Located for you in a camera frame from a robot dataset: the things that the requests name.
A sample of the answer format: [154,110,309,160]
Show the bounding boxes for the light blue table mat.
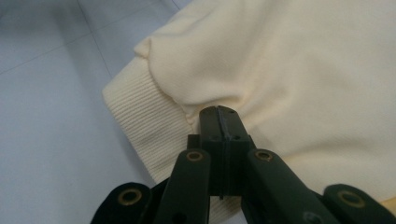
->
[0,0,194,224]

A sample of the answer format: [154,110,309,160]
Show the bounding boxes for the cream baby pants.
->
[102,0,396,224]

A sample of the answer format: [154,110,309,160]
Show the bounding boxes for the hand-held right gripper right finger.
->
[218,105,257,198]

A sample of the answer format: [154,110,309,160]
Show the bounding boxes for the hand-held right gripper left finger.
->
[187,105,226,197]

